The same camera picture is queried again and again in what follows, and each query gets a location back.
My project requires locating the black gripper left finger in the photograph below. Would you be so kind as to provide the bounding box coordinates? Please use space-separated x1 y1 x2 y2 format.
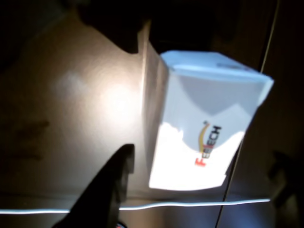
53 143 135 228

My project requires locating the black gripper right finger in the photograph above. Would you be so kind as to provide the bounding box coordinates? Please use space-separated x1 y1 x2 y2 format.
272 151 304 214

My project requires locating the white and black servo box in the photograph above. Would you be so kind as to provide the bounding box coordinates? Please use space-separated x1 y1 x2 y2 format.
148 49 275 190

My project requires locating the white cable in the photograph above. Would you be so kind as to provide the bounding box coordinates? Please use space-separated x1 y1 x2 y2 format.
0 199 271 216

